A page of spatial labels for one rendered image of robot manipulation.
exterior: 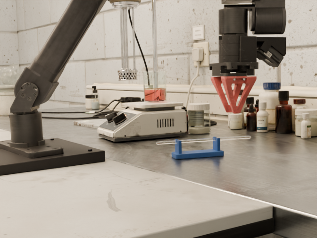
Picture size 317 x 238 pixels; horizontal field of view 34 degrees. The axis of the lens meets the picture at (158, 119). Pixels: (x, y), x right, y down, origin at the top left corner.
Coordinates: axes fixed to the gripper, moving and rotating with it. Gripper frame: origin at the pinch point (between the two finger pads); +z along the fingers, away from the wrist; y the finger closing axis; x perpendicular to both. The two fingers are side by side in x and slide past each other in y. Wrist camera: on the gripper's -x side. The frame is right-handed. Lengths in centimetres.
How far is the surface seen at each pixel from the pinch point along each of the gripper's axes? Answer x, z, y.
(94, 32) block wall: 4, -28, 161
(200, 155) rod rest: 7.5, 8.7, -1.5
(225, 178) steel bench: 10.2, 9.4, -20.7
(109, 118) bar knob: 18.9, 4.0, 35.3
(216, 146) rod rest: 3.8, 7.3, -0.5
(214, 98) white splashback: -22, 1, 67
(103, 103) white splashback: 3, 6, 146
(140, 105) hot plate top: 12.4, 0.5, 28.3
